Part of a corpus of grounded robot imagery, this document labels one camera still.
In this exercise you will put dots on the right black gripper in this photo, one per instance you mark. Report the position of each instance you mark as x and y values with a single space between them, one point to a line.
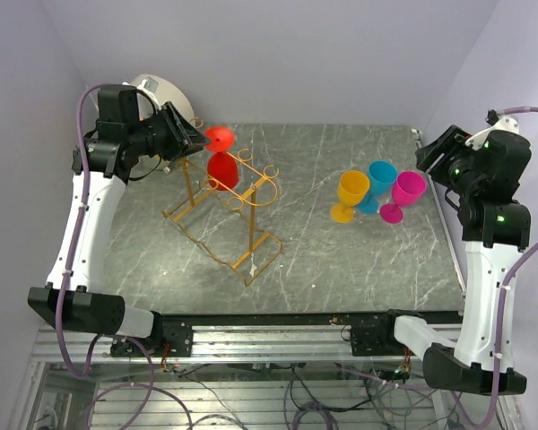
429 154

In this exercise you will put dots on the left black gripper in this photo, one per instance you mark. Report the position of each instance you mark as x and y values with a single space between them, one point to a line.
181 132

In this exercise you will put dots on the red plastic wine glass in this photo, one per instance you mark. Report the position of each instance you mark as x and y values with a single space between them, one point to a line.
222 167

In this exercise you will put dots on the pink plastic wine glass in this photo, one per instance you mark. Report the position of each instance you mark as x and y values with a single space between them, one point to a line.
407 190

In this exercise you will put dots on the blue plastic wine glass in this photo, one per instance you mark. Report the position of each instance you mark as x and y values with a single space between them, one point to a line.
382 175

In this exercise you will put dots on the yellow plastic wine glass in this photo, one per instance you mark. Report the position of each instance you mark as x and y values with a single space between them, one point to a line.
352 188

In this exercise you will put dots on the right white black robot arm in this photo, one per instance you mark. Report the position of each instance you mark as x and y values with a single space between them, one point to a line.
484 171

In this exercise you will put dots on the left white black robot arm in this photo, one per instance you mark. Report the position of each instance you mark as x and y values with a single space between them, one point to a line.
134 121

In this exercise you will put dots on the round white drawer box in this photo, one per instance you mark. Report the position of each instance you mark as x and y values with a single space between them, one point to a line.
167 91

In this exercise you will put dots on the gold wire glass rack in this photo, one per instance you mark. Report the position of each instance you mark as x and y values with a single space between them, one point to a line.
256 189

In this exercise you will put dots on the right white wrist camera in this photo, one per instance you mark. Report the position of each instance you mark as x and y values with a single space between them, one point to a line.
497 121

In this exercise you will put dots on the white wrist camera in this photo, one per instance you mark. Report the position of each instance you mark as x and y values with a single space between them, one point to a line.
147 85
497 121

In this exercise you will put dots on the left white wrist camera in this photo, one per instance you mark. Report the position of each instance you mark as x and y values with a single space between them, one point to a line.
147 85

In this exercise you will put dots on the aluminium mounting rail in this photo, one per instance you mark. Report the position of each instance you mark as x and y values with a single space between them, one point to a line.
229 344

